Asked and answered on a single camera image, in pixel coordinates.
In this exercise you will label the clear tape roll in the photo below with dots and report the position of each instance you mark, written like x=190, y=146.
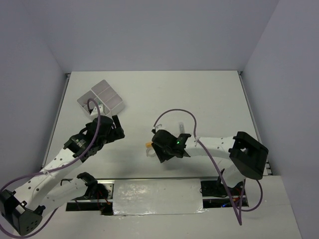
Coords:
x=150, y=152

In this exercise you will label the orange grey highlighter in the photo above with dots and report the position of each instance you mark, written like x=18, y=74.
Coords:
x=181, y=128

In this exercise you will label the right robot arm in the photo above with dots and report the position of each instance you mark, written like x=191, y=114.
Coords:
x=247, y=156

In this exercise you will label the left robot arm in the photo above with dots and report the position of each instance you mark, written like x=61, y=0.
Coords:
x=45, y=191

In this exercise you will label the white organizer right box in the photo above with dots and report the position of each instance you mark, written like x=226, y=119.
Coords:
x=112, y=102

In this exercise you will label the white organizer box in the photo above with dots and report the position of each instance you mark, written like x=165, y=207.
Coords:
x=87, y=103
x=112, y=102

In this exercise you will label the white organizer left box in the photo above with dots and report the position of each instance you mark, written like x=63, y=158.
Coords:
x=87, y=103

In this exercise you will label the silver foil panel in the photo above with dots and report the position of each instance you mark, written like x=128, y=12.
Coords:
x=157, y=197

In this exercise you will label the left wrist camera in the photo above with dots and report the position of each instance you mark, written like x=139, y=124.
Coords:
x=96, y=111

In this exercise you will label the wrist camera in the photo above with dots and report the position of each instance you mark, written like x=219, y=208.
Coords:
x=96, y=111
x=157, y=128

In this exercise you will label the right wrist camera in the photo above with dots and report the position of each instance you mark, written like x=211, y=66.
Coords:
x=157, y=128

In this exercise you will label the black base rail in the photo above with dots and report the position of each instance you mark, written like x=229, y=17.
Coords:
x=103, y=204

